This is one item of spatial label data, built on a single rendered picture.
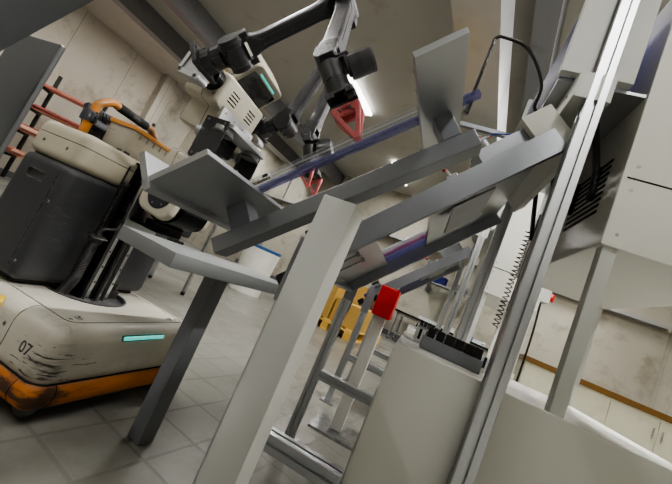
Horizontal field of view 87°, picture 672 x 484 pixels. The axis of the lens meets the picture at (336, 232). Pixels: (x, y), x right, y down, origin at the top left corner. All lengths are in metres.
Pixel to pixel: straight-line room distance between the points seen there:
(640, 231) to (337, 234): 0.69
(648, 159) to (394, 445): 0.86
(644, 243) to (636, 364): 8.67
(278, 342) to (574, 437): 0.64
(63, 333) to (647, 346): 9.51
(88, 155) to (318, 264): 1.04
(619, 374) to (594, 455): 8.62
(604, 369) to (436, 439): 8.69
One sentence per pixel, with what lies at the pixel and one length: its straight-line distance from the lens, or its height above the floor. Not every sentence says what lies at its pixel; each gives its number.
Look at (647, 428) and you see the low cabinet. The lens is 5.37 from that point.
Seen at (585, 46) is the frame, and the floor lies 1.47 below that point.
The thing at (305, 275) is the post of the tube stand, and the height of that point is 0.68.
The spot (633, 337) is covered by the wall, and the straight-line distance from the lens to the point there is 9.66.
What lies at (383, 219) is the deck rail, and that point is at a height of 0.88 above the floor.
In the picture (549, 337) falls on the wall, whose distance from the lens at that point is 9.35.
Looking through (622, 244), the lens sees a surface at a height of 1.01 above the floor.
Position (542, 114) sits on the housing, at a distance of 1.07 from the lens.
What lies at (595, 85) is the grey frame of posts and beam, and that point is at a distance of 1.07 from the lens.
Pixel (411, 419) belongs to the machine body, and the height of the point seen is 0.48.
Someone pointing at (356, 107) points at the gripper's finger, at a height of 1.04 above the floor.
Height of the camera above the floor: 0.69
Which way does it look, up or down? 8 degrees up
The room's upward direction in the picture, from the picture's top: 24 degrees clockwise
